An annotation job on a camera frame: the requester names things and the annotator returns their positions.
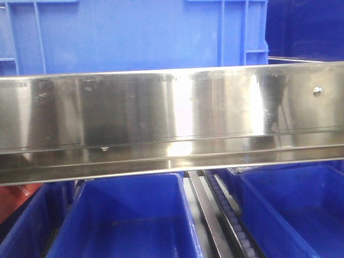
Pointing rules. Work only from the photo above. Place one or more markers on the lower roller track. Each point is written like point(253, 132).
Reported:
point(241, 241)

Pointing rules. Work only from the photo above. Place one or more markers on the blue bin lower right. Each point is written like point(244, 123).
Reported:
point(294, 211)

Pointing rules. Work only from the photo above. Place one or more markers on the lower steel divider rail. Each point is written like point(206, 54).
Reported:
point(217, 238)

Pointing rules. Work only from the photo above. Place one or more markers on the blue bin lower centre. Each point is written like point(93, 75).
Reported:
point(129, 216)

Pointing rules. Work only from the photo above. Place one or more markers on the blue bin upper centre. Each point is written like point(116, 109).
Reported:
point(48, 37)

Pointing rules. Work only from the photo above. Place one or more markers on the blue bin lower left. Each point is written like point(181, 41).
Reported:
point(30, 230)

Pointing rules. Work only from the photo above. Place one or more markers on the blue bin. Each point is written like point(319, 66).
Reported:
point(129, 216)
point(294, 211)
point(30, 230)
point(48, 37)

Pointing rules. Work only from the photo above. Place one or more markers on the stainless steel front beam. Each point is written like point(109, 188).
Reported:
point(62, 127)

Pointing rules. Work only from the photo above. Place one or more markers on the steel bolt on beam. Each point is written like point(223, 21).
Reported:
point(317, 91)

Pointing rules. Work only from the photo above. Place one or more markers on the red box lower left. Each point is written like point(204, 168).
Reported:
point(12, 197)

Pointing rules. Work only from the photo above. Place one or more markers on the blue crate upper right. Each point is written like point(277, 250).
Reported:
point(304, 31)

